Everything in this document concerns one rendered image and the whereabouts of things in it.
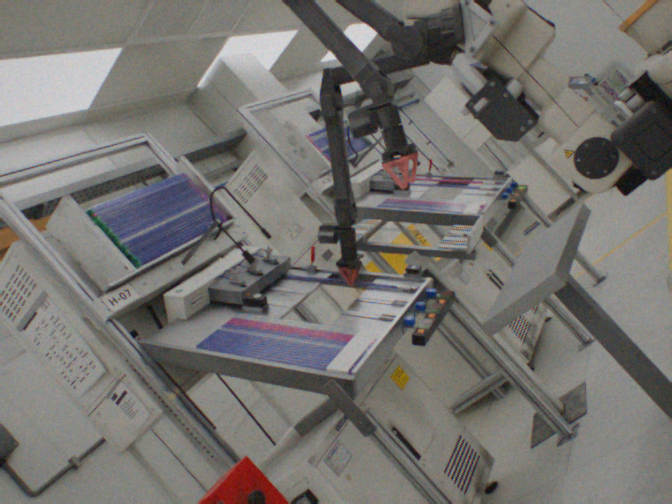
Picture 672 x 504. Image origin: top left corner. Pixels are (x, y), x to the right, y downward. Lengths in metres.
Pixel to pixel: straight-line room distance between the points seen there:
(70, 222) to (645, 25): 1.71
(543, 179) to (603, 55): 3.23
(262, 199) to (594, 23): 6.75
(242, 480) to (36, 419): 2.12
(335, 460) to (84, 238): 1.04
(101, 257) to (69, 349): 0.32
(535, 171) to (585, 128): 4.83
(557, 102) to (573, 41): 7.74
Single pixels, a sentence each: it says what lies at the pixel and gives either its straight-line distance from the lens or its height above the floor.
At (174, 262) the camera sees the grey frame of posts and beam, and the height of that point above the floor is 1.36.
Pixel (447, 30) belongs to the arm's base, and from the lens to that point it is 1.60.
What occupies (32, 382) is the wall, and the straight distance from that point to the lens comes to 3.61.
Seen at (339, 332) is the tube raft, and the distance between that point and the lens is 1.92.
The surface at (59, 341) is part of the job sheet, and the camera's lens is 2.30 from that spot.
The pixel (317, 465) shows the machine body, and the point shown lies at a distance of 1.93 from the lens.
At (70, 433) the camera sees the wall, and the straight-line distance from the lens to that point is 3.55.
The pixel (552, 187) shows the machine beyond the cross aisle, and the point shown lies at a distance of 6.56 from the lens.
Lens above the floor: 0.92
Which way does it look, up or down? 2 degrees up
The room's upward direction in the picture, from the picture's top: 43 degrees counter-clockwise
